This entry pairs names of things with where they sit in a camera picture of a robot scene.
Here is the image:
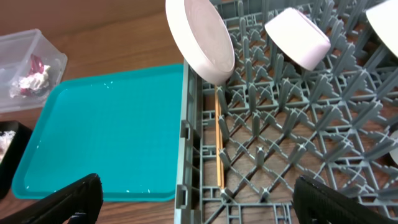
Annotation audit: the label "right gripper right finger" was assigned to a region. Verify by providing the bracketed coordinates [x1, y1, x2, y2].
[292, 175, 395, 224]

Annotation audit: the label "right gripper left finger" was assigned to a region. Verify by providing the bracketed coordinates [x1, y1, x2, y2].
[1, 173, 103, 224]

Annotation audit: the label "grey dishwasher rack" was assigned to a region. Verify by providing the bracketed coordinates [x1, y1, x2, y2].
[174, 1, 397, 223]

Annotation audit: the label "white cup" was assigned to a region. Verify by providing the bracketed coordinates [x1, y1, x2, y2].
[389, 131, 398, 164]

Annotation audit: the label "rice and peanut scraps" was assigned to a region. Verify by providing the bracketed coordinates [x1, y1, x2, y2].
[0, 131, 16, 161]

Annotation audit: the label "white tissue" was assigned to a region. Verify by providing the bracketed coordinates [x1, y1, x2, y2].
[9, 65, 51, 98]

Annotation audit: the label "red snack wrapper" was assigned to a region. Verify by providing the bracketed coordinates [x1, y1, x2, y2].
[19, 54, 44, 96]

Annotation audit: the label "wooden chopstick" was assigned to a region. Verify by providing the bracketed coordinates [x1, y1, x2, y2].
[215, 86, 224, 189]

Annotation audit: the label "pink bowl with food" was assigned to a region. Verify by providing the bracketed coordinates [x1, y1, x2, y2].
[264, 7, 331, 71]

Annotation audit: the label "white bowl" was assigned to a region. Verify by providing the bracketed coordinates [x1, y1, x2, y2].
[366, 0, 397, 57]

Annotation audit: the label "teal serving tray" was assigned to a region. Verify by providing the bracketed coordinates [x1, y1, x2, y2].
[12, 64, 183, 202]

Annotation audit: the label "black plastic tray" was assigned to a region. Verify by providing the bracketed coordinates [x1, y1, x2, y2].
[1, 121, 32, 200]

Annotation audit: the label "clear plastic storage bin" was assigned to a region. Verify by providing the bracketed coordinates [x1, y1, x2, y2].
[1, 29, 68, 113]

